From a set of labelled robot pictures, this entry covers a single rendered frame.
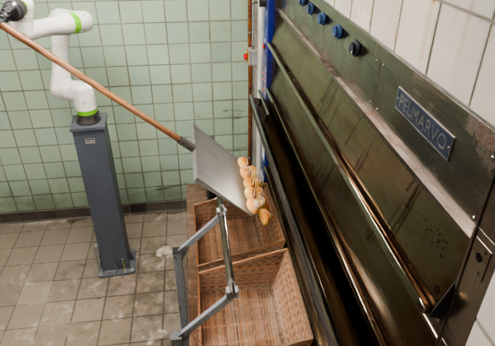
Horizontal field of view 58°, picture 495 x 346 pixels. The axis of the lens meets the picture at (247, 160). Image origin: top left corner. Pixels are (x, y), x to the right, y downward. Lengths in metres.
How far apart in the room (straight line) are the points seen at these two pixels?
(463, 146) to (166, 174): 3.17
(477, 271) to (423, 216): 0.21
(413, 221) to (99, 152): 2.24
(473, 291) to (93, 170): 2.49
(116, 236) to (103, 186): 0.43
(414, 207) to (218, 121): 2.70
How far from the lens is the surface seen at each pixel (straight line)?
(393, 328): 1.21
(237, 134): 3.67
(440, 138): 0.94
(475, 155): 0.85
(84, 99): 2.82
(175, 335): 1.86
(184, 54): 3.39
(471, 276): 0.89
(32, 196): 4.13
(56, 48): 2.91
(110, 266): 3.50
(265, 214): 2.27
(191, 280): 2.57
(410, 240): 1.04
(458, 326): 0.96
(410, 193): 1.07
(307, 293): 2.00
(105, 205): 3.16
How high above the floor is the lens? 2.41
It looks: 31 degrees down
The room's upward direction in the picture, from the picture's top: straight up
